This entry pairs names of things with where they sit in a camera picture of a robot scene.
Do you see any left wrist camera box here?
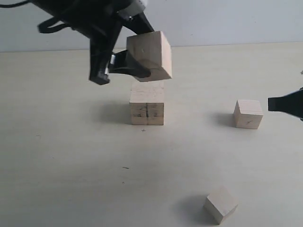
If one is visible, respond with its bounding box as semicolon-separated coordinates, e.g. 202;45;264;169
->
115;0;148;20

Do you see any smallest wooden cube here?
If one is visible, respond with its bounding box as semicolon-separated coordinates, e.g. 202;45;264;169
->
204;186;239;225

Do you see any small wooden cube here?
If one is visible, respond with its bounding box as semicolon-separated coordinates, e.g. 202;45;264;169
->
233;99;263;130

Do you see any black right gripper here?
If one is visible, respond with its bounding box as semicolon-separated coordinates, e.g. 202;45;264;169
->
267;88;303;121

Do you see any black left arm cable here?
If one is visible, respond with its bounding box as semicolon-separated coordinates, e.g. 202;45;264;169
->
0;0;74;34

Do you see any medium wooden cube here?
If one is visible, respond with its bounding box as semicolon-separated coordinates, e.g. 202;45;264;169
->
126;31;172;82

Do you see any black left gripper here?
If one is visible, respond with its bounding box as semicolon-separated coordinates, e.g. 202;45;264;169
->
32;0;155;85

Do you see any large wooden base cube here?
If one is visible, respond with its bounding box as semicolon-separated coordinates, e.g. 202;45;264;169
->
129;81;165;125

